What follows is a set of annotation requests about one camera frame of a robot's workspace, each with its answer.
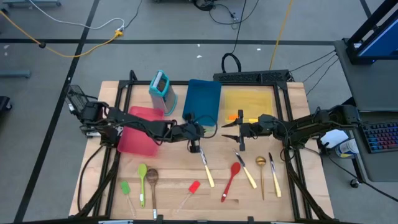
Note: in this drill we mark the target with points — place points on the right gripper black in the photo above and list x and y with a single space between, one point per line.
258 127

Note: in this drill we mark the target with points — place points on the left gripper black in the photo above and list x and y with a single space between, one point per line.
192 132

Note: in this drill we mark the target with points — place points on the orange silicone spatula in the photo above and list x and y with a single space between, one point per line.
232 117

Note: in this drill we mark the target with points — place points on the yellow silicone spatula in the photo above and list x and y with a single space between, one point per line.
253 119

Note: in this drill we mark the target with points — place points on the yellow translucent plastic bin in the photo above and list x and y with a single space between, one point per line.
248 102

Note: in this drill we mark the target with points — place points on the blue plastic bin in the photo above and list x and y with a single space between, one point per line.
202 99

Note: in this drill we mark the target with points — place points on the red silicone spoon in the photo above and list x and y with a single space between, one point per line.
235 169

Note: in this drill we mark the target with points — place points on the gold metal spoon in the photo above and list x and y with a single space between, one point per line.
260 161

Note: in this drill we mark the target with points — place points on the red translucent plastic bin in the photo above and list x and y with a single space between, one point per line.
140 144

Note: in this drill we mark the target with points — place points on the red silicone spatula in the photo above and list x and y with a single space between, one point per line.
194 186

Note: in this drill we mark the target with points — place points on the dark wooden spoon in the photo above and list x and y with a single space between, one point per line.
152 176

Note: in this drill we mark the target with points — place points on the green silicone spoon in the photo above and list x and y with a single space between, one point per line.
142 170

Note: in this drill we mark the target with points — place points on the green silicone spatula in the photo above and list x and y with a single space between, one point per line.
125 187

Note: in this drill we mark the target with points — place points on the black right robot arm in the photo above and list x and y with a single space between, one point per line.
311 126

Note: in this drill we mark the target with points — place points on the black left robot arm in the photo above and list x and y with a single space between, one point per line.
140 124

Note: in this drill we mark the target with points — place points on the black perforated box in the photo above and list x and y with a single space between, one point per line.
248 76

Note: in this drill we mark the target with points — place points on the white paper sheet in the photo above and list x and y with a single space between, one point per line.
334 138

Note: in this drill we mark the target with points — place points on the white bottle with label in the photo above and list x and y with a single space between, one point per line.
346 148

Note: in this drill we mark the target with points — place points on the black mesh controller box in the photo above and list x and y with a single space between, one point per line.
76 96

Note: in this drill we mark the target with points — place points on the black cart caster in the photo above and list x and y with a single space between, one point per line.
354 183

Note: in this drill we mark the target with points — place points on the backlit rainbow keyboard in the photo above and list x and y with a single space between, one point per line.
381 135

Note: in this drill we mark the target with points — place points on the grey computer cart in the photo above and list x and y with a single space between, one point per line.
373 81

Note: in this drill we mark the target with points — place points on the monitor with black stand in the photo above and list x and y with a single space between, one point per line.
382 40

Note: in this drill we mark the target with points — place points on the grey floor bar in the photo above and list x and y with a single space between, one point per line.
15 74

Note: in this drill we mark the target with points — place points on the black caster wheel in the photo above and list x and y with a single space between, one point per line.
4 102

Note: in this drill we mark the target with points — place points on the black aluminium table frame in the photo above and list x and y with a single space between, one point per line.
141 82

